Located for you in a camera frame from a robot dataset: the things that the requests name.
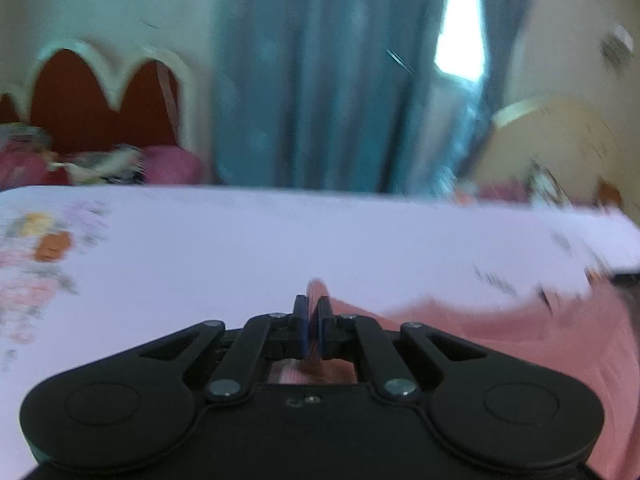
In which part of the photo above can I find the bright window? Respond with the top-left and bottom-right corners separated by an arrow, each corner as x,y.
433,0 -> 490,82

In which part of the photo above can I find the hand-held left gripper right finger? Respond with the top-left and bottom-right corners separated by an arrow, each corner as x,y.
315,295 -> 489,404

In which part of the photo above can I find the red and white headboard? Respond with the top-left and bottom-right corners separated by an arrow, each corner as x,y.
0,39 -> 200,163

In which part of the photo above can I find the white patterned pillow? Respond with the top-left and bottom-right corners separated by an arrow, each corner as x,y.
529,157 -> 573,204

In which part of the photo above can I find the pink long-sleeved sweater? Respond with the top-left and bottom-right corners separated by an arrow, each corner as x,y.
270,276 -> 640,480

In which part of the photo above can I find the cream arched headboard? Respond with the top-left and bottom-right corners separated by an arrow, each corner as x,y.
475,94 -> 628,206

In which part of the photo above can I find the white hanging cable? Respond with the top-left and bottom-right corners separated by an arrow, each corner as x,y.
156,60 -> 181,128

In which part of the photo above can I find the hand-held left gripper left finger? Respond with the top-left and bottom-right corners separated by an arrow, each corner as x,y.
138,294 -> 313,404

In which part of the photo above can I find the glass wall lamp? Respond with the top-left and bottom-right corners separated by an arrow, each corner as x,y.
599,22 -> 637,70

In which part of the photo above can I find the magenta pillow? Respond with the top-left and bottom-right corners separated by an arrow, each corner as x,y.
141,144 -> 207,187

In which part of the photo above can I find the floral white bed sheet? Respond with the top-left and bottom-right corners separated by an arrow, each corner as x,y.
0,184 -> 640,466

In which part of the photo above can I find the orange patterned pillow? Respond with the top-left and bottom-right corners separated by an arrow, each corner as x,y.
594,179 -> 625,207

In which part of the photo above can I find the wide blue curtain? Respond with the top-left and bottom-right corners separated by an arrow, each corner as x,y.
214,0 -> 448,195

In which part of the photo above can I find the narrow blue curtain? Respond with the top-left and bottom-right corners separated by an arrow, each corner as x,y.
447,0 -> 533,183

